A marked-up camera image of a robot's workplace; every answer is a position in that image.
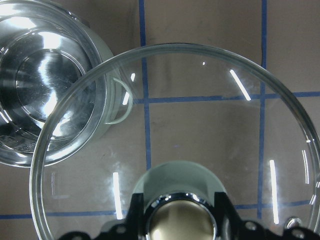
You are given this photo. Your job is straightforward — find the glass pot lid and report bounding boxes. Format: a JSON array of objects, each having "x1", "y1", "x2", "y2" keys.
[{"x1": 29, "y1": 43, "x2": 320, "y2": 240}]

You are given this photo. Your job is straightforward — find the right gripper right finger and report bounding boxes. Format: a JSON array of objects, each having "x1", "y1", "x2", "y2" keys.
[{"x1": 214, "y1": 192, "x2": 245, "y2": 240}]

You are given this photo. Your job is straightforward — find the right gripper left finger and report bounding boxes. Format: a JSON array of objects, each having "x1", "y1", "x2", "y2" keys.
[{"x1": 116, "y1": 193, "x2": 147, "y2": 240}]

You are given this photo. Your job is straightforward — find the pale green electric pot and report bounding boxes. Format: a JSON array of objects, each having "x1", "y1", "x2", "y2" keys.
[{"x1": 0, "y1": 0, "x2": 133, "y2": 168}]

